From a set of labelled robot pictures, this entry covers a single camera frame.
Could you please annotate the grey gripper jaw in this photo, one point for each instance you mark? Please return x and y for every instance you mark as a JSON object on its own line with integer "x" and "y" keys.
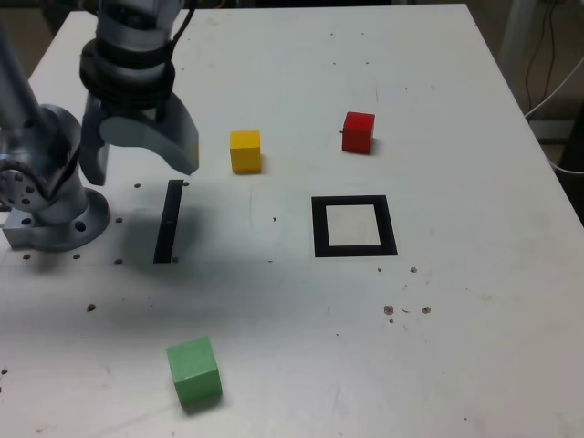
{"x": 173, "y": 141}
{"x": 93, "y": 150}

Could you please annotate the yellow cube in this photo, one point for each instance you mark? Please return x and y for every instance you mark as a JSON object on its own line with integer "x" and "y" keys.
{"x": 245, "y": 153}

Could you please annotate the red cube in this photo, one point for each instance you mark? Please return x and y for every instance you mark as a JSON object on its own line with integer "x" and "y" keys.
{"x": 357, "y": 134}

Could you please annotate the green cube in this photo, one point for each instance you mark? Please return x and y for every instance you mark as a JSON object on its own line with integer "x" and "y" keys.
{"x": 194, "y": 372}

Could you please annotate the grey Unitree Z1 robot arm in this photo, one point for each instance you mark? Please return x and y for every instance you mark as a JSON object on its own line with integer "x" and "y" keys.
{"x": 45, "y": 137}

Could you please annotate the black tape square outline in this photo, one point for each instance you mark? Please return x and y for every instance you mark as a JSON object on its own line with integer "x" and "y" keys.
{"x": 319, "y": 228}

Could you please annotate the black tape strip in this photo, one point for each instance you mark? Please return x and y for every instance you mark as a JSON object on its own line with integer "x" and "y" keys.
{"x": 168, "y": 219}

